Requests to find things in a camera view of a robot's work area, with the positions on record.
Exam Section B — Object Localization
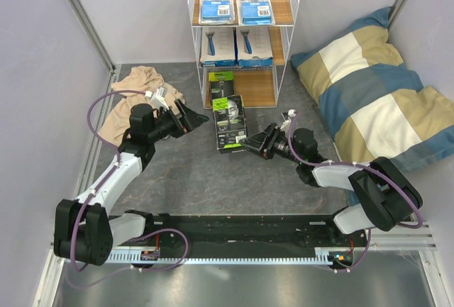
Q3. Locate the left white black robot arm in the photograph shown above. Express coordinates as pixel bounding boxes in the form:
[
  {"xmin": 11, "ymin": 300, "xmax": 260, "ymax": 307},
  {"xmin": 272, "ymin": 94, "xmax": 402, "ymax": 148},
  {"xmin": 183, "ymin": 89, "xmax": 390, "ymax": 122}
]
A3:
[{"xmin": 53, "ymin": 99, "xmax": 209, "ymax": 266}]

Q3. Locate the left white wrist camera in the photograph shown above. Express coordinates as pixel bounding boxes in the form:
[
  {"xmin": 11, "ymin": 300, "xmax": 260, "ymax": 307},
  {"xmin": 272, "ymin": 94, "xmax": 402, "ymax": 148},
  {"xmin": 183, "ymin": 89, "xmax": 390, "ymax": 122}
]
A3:
[{"xmin": 145, "ymin": 86, "xmax": 169, "ymax": 109}]

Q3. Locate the black green Gillette razor box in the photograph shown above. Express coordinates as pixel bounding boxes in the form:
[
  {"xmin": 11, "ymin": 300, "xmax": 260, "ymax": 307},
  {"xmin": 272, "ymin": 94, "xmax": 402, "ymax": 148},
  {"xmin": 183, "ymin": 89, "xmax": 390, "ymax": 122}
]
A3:
[{"xmin": 209, "ymin": 71, "xmax": 235, "ymax": 99}]

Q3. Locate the Gillette razor white card pack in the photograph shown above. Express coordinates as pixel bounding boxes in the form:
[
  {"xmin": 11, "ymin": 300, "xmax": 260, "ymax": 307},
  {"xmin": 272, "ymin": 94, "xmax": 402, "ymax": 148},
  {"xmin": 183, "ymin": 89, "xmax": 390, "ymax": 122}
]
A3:
[{"xmin": 236, "ymin": 0, "xmax": 275, "ymax": 26}]

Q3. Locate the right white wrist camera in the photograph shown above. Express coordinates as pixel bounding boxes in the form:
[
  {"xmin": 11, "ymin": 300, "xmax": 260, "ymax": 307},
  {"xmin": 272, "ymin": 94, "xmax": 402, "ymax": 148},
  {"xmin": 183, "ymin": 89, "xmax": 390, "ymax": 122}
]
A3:
[{"xmin": 280, "ymin": 109, "xmax": 298, "ymax": 133}]

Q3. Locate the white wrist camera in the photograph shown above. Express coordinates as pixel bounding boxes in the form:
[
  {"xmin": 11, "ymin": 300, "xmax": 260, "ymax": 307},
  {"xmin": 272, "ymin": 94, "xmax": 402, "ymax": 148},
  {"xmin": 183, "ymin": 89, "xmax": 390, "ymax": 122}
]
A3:
[
  {"xmin": 280, "ymin": 109, "xmax": 298, "ymax": 133},
  {"xmin": 145, "ymin": 86, "xmax": 169, "ymax": 109}
]

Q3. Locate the blue beige checkered pillow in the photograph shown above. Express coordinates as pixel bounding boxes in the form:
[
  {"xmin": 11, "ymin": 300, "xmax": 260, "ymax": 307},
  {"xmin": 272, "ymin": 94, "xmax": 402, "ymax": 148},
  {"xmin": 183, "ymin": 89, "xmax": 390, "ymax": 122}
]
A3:
[{"xmin": 290, "ymin": 7, "xmax": 453, "ymax": 172}]

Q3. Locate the blue Gillette razor blister pack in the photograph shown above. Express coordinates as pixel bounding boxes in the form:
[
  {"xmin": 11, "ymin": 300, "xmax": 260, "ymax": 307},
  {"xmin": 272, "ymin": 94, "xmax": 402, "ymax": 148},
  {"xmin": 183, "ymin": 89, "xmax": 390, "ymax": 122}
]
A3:
[{"xmin": 199, "ymin": 0, "xmax": 236, "ymax": 25}]

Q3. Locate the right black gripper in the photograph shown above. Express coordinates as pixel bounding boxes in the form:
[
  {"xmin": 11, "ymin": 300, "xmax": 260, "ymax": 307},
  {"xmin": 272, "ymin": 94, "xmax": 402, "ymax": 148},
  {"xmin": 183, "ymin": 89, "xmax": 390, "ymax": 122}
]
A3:
[{"xmin": 239, "ymin": 122, "xmax": 302, "ymax": 164}]

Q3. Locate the purple cable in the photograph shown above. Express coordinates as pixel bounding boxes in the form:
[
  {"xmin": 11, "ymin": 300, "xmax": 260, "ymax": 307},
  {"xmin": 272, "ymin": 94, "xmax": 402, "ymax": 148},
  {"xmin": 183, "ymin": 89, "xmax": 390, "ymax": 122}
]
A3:
[
  {"xmin": 65, "ymin": 89, "xmax": 189, "ymax": 289},
  {"xmin": 287, "ymin": 111, "xmax": 425, "ymax": 275}
]

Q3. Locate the light blue slotted cable duct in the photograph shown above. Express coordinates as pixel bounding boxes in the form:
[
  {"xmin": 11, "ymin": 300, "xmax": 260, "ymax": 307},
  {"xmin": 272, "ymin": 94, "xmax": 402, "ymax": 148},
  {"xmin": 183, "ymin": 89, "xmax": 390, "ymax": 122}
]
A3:
[{"xmin": 106, "ymin": 247, "xmax": 353, "ymax": 265}]

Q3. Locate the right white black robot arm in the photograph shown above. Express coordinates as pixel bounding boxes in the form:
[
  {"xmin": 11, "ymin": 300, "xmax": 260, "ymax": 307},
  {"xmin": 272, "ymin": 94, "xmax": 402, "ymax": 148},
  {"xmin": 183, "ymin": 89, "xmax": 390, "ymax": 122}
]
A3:
[{"xmin": 240, "ymin": 123, "xmax": 423, "ymax": 246}]

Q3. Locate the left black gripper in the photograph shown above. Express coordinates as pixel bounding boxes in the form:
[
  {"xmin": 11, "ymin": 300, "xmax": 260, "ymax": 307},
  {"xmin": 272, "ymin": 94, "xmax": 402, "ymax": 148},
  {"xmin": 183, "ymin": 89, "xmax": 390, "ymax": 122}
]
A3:
[{"xmin": 148, "ymin": 99, "xmax": 209, "ymax": 143}]

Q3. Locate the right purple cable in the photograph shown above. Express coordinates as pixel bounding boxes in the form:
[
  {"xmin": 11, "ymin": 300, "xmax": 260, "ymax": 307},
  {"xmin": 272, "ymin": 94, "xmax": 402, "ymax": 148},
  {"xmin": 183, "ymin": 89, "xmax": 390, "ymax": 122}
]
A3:
[{"xmin": 287, "ymin": 111, "xmax": 425, "ymax": 275}]

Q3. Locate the Harry's razor box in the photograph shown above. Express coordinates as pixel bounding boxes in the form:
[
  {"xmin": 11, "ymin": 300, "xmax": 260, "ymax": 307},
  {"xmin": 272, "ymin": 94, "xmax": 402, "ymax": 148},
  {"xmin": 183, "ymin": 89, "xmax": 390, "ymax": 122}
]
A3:
[
  {"xmin": 236, "ymin": 26, "xmax": 273, "ymax": 67},
  {"xmin": 200, "ymin": 28, "xmax": 236, "ymax": 67}
]

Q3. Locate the black green razor box portrait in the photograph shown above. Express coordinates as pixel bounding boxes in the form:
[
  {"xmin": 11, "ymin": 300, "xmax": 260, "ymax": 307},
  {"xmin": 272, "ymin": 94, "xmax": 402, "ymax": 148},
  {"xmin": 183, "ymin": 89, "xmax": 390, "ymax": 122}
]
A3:
[{"xmin": 212, "ymin": 95, "xmax": 248, "ymax": 154}]

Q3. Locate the white wire wooden shelf unit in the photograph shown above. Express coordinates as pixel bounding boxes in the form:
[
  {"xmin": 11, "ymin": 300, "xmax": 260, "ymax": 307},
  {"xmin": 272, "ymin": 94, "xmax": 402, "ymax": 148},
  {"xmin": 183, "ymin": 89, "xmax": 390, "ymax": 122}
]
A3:
[{"xmin": 187, "ymin": 0, "xmax": 300, "ymax": 108}]

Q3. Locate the beige crumpled cloth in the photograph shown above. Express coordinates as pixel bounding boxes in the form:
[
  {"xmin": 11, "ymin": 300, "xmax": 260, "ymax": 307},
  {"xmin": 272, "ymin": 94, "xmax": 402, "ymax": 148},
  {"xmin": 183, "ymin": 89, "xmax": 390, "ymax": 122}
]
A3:
[{"xmin": 99, "ymin": 66, "xmax": 185, "ymax": 146}]

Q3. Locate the aluminium frame rail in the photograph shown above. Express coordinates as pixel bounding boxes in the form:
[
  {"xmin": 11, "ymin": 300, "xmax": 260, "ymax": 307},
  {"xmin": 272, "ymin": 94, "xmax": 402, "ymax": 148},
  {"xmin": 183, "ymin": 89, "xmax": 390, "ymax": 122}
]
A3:
[{"xmin": 68, "ymin": 0, "xmax": 116, "ymax": 74}]

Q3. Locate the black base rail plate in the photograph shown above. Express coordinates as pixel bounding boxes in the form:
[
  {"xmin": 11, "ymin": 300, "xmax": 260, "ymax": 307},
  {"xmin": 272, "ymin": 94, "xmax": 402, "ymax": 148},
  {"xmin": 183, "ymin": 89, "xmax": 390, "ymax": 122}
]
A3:
[{"xmin": 126, "ymin": 213, "xmax": 366, "ymax": 257}]

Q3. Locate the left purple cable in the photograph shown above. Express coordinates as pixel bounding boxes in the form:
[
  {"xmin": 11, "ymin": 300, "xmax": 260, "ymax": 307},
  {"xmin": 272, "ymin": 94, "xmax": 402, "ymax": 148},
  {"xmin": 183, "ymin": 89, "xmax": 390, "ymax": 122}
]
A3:
[{"xmin": 65, "ymin": 89, "xmax": 189, "ymax": 289}]

